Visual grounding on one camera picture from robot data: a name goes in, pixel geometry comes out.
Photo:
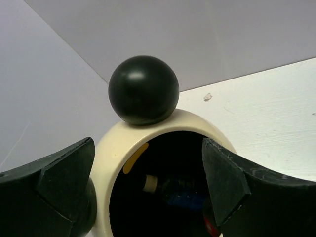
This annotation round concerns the cream mouse-eared bin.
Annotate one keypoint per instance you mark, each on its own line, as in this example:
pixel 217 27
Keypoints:
pixel 153 137

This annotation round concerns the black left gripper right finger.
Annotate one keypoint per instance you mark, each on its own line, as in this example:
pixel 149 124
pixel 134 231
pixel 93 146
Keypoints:
pixel 250 200

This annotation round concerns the blue label bottle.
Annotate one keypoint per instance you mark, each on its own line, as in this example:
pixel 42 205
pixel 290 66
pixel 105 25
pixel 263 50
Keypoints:
pixel 180 192

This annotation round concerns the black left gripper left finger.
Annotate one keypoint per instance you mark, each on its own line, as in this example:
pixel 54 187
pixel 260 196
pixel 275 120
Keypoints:
pixel 53 196

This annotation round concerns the red label small bottle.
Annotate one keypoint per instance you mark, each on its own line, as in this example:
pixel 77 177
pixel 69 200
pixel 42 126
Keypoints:
pixel 210 224

